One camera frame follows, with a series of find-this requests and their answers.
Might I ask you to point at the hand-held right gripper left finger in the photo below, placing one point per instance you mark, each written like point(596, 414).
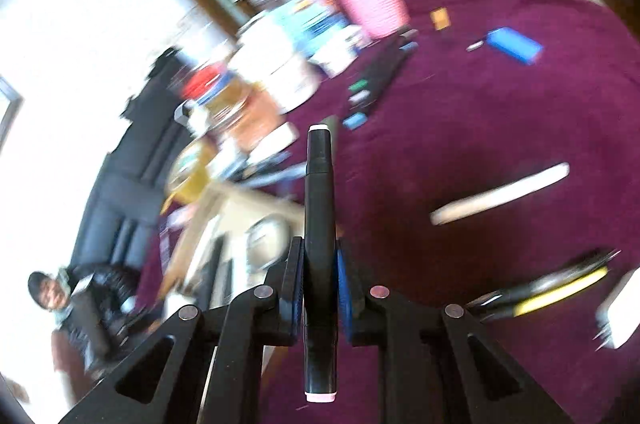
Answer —
point(298, 294)

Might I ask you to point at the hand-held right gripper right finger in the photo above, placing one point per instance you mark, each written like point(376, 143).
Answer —
point(342, 294)

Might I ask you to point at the black marker pink caps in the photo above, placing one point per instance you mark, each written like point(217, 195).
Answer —
point(320, 204)

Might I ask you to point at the cardboard tray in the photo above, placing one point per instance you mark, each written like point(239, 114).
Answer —
point(200, 229)

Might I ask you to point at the yellow tape roll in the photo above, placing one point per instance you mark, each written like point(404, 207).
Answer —
point(187, 174)

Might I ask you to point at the white stick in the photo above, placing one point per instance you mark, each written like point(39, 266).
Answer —
point(500, 193)

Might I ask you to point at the black yellow pliers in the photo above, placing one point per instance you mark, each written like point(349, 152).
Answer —
point(545, 286)

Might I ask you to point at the black sofa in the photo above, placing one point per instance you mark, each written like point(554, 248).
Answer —
point(130, 164)

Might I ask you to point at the white medicine bottle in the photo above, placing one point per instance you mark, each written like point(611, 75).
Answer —
point(280, 69)

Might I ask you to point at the red blue lid jar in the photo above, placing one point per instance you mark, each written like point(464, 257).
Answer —
point(207, 86)

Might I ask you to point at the white blue small box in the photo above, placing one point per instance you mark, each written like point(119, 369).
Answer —
point(340, 51)

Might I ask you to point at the clear jar blue label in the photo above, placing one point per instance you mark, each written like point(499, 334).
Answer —
point(305, 24)

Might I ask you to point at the white charger cube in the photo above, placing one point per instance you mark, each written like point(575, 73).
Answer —
point(620, 316)

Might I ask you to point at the small orange block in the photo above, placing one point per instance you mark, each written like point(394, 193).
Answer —
point(440, 18)

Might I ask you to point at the blue lighter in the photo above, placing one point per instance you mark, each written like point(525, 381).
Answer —
point(515, 45)

